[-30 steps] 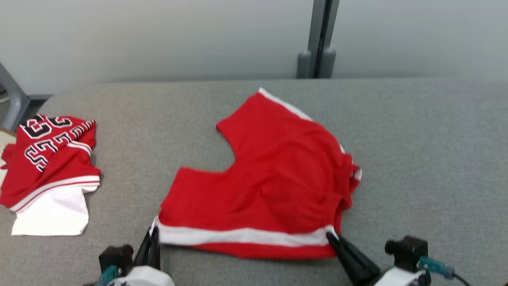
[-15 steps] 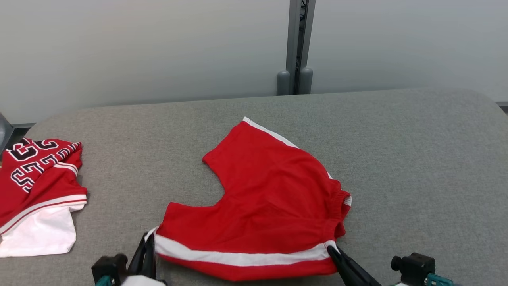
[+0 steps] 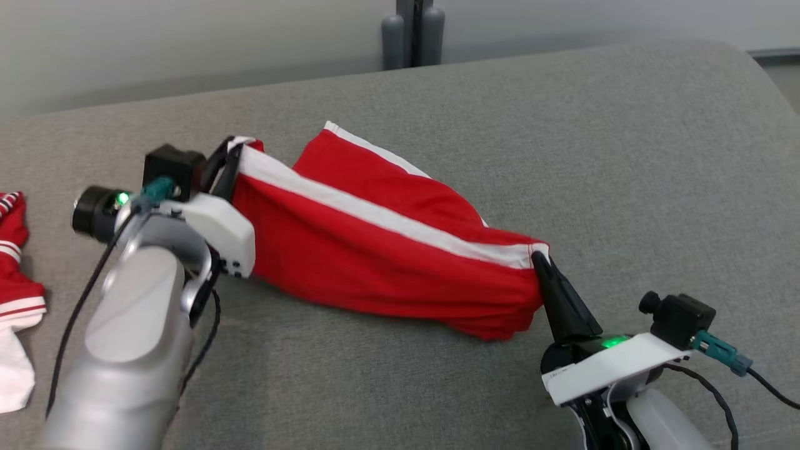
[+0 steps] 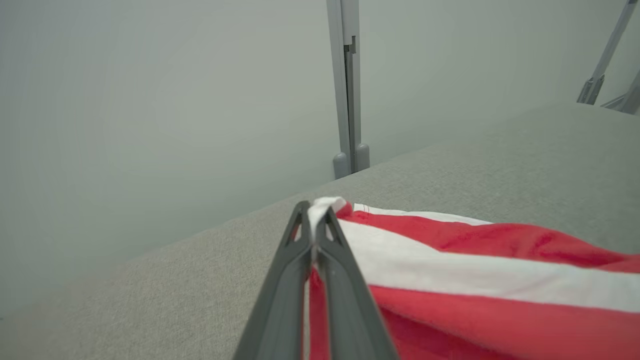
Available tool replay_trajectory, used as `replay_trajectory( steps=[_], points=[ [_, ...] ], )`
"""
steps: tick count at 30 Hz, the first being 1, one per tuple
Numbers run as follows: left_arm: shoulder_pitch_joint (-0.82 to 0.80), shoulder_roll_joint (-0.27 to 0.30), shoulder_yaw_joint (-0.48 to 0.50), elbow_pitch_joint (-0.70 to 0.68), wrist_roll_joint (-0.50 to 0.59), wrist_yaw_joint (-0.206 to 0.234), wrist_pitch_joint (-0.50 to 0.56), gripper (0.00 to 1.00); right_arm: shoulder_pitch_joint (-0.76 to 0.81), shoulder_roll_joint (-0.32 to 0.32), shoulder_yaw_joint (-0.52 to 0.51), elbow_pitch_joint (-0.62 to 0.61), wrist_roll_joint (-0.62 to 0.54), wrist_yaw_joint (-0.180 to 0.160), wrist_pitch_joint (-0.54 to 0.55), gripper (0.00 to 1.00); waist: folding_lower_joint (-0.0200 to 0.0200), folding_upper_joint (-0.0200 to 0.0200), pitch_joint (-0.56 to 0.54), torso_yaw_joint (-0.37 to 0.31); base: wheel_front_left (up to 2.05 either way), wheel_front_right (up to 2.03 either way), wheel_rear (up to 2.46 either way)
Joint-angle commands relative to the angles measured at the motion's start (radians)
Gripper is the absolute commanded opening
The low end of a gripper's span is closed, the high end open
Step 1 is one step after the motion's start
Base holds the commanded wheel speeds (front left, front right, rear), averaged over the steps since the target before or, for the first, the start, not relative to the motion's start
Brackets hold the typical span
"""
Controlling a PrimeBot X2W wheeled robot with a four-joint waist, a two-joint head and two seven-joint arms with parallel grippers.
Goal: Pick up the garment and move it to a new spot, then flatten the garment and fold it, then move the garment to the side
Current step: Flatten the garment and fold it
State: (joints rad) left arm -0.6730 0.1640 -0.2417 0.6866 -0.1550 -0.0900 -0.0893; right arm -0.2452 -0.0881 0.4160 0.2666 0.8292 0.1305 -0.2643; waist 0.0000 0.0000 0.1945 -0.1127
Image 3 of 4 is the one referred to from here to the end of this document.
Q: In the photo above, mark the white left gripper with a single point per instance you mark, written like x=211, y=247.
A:
x=219, y=222

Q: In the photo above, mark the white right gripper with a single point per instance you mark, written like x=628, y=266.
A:
x=612, y=365

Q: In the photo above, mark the red shorts with white stripe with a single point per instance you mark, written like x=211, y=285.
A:
x=375, y=250

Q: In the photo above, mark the red and white number jersey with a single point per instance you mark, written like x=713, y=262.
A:
x=15, y=275

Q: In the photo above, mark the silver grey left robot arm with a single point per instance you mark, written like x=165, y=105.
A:
x=131, y=350

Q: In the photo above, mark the grey fabric panel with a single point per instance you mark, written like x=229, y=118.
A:
x=562, y=156

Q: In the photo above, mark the dark skirting board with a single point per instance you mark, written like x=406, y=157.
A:
x=775, y=55

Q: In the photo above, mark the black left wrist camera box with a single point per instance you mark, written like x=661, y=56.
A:
x=172, y=169

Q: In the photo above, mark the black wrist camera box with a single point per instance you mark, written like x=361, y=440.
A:
x=172, y=169
x=681, y=319

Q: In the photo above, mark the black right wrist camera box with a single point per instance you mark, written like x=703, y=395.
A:
x=681, y=319

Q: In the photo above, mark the grey post bracket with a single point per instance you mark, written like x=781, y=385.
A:
x=412, y=34

